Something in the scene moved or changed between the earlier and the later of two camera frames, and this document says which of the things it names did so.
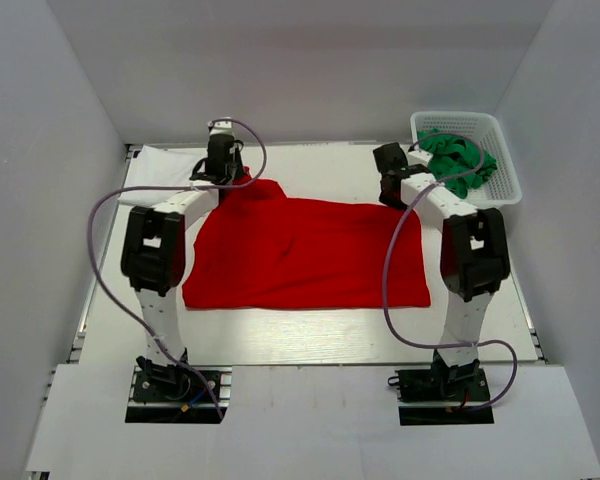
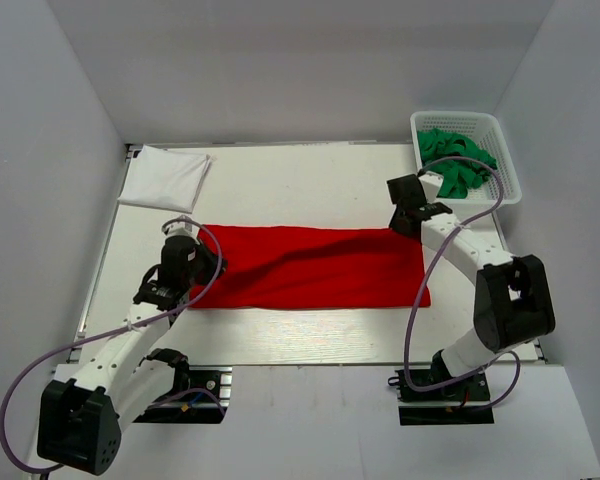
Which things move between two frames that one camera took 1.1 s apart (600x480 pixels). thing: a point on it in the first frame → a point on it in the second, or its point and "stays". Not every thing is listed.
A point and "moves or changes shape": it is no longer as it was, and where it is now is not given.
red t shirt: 258,249 moves or changes shape
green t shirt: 457,163 stays
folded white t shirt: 153,167 stays
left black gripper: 240,170 → 211,258
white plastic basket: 502,185 stays
